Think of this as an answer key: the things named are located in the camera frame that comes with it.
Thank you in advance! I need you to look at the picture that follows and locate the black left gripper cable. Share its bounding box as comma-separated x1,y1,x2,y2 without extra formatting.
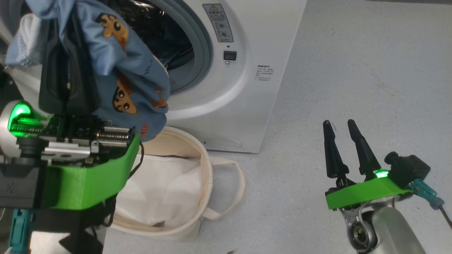
102,141,145,228

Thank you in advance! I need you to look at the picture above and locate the teal right camera cable connector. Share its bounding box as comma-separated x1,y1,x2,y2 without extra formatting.
410,178,452,228

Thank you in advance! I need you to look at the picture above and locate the cream canvas laundry basket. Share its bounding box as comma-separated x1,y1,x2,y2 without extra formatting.
106,125,246,242

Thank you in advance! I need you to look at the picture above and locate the teal left camera cable connector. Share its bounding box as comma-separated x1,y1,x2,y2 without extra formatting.
8,209,36,254

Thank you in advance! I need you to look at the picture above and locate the grey rubber door gasket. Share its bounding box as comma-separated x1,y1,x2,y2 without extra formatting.
148,0,214,95

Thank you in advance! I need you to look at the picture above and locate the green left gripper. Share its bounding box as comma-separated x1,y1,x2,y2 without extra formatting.
0,11,142,211

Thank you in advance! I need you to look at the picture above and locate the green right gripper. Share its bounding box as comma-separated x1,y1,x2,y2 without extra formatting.
323,119,413,211

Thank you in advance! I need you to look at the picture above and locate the small printed text label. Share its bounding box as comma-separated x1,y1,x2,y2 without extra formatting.
256,65,276,83

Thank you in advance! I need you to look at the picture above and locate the white front-load washing machine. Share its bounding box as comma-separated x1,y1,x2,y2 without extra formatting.
0,0,308,154

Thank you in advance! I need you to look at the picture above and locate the oval white filter cover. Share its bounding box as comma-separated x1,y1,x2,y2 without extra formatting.
203,137,243,151

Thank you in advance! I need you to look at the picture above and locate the blue cartoon print garment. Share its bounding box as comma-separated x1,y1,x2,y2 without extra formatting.
5,0,171,141

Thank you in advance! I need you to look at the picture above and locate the teal camera cable connector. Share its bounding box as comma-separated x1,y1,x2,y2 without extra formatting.
8,209,36,254
410,178,452,228

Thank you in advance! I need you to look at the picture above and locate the dark round washing machine door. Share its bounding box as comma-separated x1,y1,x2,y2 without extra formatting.
0,0,29,43

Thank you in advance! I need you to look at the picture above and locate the grey warning sticker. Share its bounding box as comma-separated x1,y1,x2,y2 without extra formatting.
203,4,234,43

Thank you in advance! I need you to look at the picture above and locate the white basket bottom liner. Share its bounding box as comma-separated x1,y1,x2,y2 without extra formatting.
116,155,204,228

